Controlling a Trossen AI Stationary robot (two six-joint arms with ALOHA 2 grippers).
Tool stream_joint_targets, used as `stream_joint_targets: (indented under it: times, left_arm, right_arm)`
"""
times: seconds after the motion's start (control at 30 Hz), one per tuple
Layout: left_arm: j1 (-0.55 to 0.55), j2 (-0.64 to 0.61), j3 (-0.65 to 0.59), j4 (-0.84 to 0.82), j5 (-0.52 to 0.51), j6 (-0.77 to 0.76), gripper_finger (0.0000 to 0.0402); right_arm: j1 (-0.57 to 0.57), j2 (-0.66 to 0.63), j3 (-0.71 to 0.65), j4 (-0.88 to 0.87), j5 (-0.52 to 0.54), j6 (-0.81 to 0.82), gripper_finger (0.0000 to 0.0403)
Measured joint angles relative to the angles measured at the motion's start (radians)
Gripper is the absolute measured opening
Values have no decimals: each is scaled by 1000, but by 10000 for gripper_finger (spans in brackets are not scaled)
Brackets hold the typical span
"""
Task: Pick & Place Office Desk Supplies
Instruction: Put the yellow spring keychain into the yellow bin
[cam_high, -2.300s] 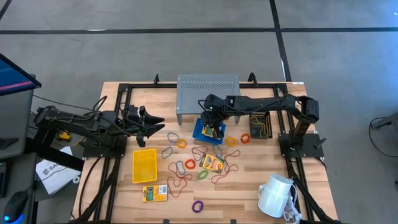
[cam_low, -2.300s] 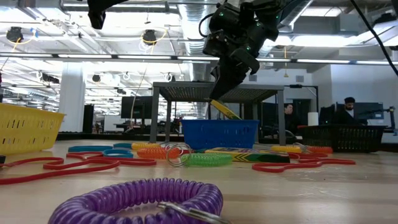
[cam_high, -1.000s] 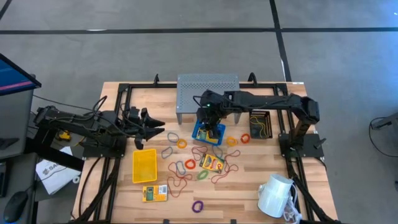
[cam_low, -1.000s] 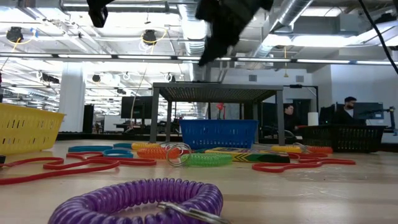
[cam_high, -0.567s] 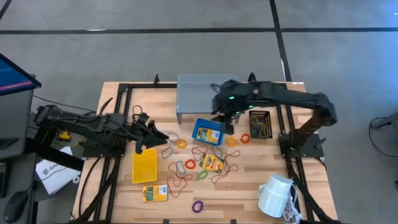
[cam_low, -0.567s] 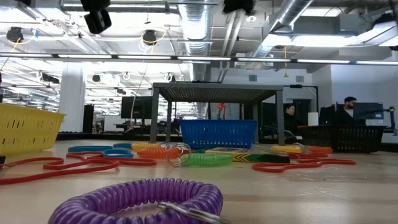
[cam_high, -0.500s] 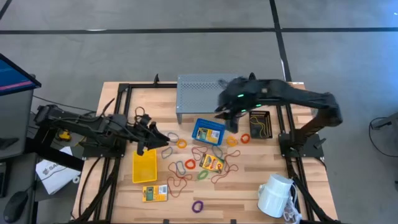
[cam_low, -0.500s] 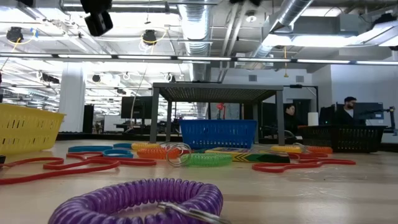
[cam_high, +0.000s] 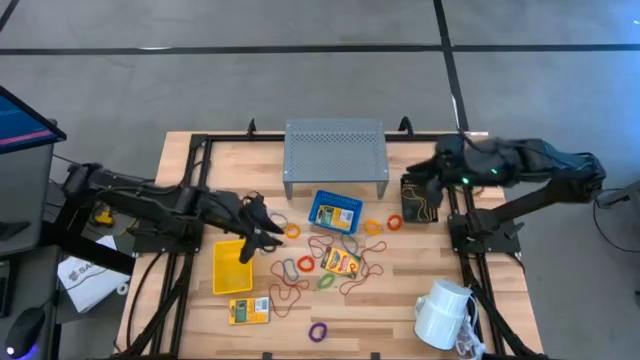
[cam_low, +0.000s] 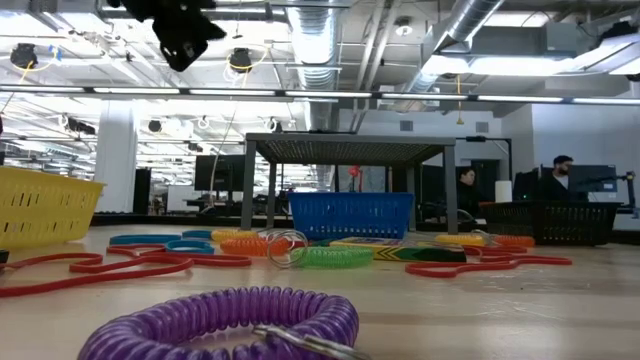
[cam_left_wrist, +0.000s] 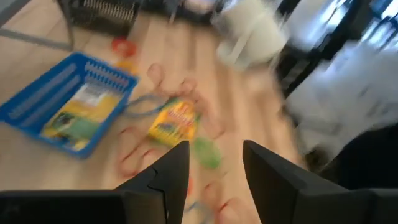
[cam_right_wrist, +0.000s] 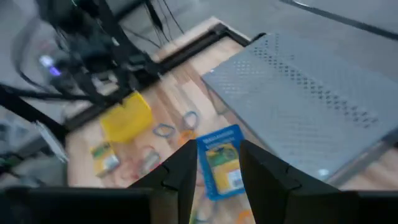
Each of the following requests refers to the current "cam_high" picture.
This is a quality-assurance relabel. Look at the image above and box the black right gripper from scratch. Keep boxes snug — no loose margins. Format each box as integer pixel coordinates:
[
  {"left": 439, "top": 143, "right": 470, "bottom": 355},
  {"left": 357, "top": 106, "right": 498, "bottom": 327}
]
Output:
[{"left": 405, "top": 137, "right": 474, "bottom": 209}]

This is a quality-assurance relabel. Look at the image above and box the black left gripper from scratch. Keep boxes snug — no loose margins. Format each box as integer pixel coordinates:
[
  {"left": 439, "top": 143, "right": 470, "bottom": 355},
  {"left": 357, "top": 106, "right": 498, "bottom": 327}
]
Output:
[{"left": 202, "top": 190, "right": 285, "bottom": 265}]

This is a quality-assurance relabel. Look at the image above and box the small yellow crayon box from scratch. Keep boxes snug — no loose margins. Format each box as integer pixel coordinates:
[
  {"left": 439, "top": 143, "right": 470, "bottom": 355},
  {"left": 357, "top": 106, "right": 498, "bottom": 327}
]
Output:
[
  {"left": 315, "top": 203, "right": 355, "bottom": 232},
  {"left": 228, "top": 296, "right": 271, "bottom": 326}
]

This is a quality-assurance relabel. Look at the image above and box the green yellow Crayola crayon box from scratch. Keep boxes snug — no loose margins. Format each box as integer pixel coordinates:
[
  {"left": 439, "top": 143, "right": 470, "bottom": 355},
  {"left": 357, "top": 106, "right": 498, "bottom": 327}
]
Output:
[{"left": 320, "top": 246, "right": 362, "bottom": 280}]

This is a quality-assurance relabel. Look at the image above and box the yellow rubber band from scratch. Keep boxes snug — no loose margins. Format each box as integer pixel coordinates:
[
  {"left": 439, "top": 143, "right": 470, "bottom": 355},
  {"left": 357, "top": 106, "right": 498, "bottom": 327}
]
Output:
[{"left": 403, "top": 185, "right": 435, "bottom": 221}]

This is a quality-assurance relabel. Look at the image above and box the black plastic basket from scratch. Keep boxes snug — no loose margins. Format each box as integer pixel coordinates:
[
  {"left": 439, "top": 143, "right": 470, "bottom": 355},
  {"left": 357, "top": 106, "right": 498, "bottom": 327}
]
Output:
[{"left": 400, "top": 174, "right": 441, "bottom": 225}]

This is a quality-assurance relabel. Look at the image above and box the yellow plastic basket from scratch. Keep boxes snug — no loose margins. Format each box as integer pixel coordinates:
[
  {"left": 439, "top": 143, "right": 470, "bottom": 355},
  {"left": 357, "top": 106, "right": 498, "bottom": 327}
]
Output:
[{"left": 212, "top": 239, "right": 255, "bottom": 296}]

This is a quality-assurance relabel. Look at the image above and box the blue plastic basket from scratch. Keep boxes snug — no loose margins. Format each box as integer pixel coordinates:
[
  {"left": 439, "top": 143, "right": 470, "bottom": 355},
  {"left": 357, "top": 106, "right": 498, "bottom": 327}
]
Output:
[{"left": 307, "top": 189, "right": 365, "bottom": 236}]

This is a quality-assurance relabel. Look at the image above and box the grey perforated metal riser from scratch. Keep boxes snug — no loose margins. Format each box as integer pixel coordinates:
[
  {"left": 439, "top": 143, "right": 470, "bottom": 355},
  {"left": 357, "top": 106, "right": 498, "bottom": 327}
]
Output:
[{"left": 282, "top": 117, "right": 391, "bottom": 201}]

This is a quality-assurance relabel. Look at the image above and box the white cylindrical lamp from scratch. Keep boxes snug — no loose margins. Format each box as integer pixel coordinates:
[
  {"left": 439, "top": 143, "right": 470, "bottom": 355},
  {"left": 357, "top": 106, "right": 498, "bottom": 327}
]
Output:
[{"left": 413, "top": 278, "right": 474, "bottom": 352}]

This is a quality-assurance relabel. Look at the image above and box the white paper bag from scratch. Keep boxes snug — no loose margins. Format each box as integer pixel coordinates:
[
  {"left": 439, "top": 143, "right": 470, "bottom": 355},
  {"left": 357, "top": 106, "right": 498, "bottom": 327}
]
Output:
[{"left": 56, "top": 234, "right": 133, "bottom": 315}]

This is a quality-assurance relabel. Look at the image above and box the black computer mouse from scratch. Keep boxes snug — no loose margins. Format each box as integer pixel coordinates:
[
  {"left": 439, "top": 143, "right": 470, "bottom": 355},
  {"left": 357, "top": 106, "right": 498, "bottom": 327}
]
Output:
[{"left": 3, "top": 306, "right": 47, "bottom": 360}]

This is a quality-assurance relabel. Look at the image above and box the computer monitor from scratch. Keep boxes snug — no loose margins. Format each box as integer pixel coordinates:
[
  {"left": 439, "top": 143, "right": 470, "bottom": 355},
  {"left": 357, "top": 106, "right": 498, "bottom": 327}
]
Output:
[{"left": 0, "top": 84, "right": 68, "bottom": 155}]

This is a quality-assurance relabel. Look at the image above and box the black aluminium table frame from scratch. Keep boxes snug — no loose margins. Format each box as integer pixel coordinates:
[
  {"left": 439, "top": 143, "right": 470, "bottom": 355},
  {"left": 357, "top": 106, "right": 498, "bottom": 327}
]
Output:
[{"left": 115, "top": 117, "right": 549, "bottom": 360}]

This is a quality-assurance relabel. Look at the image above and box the purple coil wrist keychain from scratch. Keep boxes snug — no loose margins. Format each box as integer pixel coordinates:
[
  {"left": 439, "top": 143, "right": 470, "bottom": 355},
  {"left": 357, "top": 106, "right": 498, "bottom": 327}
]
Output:
[{"left": 307, "top": 321, "right": 329, "bottom": 344}]

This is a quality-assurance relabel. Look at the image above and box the yellow tool with cable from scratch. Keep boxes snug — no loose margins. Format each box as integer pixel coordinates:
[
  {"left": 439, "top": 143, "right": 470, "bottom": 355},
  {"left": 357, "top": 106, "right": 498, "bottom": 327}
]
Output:
[{"left": 92, "top": 203, "right": 117, "bottom": 229}]

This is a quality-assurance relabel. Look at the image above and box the white cable bundle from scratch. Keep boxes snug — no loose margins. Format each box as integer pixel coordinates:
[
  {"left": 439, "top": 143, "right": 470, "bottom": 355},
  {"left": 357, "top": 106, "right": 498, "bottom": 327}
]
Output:
[{"left": 453, "top": 294, "right": 487, "bottom": 360}]

